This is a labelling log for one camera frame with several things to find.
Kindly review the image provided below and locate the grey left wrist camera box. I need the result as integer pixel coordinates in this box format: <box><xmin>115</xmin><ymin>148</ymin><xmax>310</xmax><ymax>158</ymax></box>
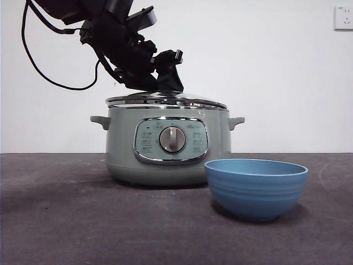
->
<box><xmin>126</xmin><ymin>6</ymin><xmax>158</xmax><ymax>30</ymax></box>

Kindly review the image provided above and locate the blue ribbed bowl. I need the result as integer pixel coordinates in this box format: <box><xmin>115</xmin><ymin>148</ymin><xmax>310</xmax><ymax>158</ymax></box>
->
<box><xmin>204</xmin><ymin>158</ymin><xmax>309</xmax><ymax>222</ymax></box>

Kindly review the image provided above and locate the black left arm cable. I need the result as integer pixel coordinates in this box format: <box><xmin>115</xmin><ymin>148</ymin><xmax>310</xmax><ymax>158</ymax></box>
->
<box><xmin>21</xmin><ymin>0</ymin><xmax>99</xmax><ymax>91</ymax></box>

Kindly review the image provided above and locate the pale green electric steamer pot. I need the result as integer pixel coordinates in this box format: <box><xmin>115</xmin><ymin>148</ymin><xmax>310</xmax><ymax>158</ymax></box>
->
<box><xmin>89</xmin><ymin>107</ymin><xmax>246</xmax><ymax>186</ymax></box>

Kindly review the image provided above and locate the glass lid with green knob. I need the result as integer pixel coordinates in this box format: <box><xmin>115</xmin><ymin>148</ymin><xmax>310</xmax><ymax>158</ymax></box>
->
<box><xmin>105</xmin><ymin>91</ymin><xmax>230</xmax><ymax>109</ymax></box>

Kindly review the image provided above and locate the white wall socket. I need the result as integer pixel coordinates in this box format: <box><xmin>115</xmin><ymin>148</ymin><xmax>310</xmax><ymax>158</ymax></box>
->
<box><xmin>334</xmin><ymin>6</ymin><xmax>353</xmax><ymax>31</ymax></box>

